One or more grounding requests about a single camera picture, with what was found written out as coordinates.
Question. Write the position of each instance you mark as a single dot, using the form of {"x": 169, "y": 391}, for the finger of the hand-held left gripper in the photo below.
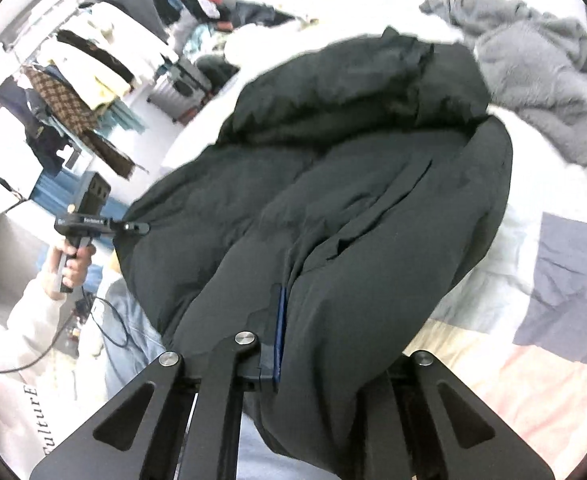
{"x": 134, "y": 227}

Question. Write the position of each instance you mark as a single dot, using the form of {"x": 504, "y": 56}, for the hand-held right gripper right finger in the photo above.
{"x": 426, "y": 410}

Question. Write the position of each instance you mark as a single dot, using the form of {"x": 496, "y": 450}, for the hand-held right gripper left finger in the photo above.
{"x": 279, "y": 330}

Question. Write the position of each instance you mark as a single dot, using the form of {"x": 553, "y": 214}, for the black puffer jacket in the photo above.
{"x": 333, "y": 210}

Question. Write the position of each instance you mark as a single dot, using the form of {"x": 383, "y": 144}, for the person's left forearm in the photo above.
{"x": 33, "y": 315}

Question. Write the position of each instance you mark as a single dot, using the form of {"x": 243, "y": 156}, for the pile of dark clothes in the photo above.
{"x": 253, "y": 12}

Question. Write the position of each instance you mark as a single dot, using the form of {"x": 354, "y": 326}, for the person's left hand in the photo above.
{"x": 76, "y": 267}

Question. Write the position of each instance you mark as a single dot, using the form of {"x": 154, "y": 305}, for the brown patterned scarf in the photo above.
{"x": 78, "y": 120}

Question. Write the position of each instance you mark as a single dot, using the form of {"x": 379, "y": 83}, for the white cardboard box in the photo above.
{"x": 3, "y": 255}

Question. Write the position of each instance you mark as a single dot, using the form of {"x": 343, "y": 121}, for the teal hanging cloth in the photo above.
{"x": 126, "y": 117}

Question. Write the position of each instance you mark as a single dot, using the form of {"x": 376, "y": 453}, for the yellow fleece jacket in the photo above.
{"x": 93, "y": 75}

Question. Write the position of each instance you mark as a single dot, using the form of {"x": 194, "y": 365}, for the silver suitcase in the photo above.
{"x": 181, "y": 85}

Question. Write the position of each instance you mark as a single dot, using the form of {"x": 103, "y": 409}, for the patchwork bed blanket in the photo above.
{"x": 533, "y": 280}

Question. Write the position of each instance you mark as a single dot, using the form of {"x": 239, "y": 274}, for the white hanging hoodie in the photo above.
{"x": 123, "y": 30}

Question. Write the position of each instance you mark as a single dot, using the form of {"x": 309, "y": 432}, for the person's white printed sweater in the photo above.
{"x": 18, "y": 400}

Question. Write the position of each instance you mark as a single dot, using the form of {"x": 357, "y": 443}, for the white fleece garment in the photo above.
{"x": 253, "y": 40}

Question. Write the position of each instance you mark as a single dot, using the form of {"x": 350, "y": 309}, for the grey fleece garment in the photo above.
{"x": 528, "y": 70}

